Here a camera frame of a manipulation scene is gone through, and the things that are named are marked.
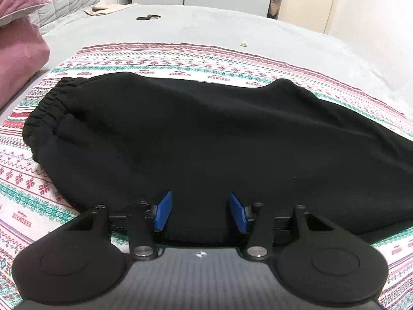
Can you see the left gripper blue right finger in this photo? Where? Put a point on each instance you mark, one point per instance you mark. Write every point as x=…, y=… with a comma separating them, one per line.
x=256, y=223

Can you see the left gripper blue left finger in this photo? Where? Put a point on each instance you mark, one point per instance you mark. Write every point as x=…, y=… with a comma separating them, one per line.
x=145, y=218

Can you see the black pants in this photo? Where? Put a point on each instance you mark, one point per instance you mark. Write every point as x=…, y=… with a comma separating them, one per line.
x=115, y=138

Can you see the patterned red green blanket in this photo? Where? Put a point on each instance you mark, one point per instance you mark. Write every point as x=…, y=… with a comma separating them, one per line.
x=56, y=257

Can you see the grey bed sheet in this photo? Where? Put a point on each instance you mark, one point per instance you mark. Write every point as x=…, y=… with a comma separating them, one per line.
x=265, y=37

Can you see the small black object on bed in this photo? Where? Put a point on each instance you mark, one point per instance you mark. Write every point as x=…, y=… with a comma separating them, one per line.
x=148, y=17

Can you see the lower pink pillow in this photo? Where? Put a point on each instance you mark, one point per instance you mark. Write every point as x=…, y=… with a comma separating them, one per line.
x=23, y=53

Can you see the beige cloth on bed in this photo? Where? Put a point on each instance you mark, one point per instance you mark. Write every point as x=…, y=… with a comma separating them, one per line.
x=102, y=9

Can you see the cream door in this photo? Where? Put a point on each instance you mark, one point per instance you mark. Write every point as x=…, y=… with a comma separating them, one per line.
x=309, y=14

